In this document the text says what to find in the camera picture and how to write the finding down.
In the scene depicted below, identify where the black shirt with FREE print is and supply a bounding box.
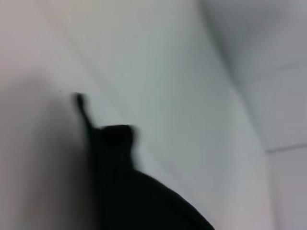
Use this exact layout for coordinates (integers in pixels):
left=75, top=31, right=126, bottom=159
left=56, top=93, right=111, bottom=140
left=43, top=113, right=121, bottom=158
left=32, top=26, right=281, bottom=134
left=71, top=92, right=216, bottom=230

